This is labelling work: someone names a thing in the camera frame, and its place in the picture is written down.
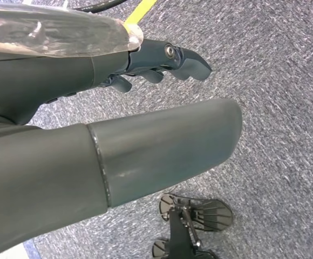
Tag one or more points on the clear plastic cover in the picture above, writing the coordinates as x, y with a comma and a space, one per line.
51, 32

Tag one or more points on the yellow floor tape square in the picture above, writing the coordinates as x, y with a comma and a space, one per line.
140, 10

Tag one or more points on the black robot leg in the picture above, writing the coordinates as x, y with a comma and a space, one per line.
178, 239

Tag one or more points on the black robot foot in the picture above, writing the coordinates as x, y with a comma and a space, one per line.
215, 214
159, 249

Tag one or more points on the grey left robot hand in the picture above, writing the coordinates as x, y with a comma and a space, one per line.
145, 153

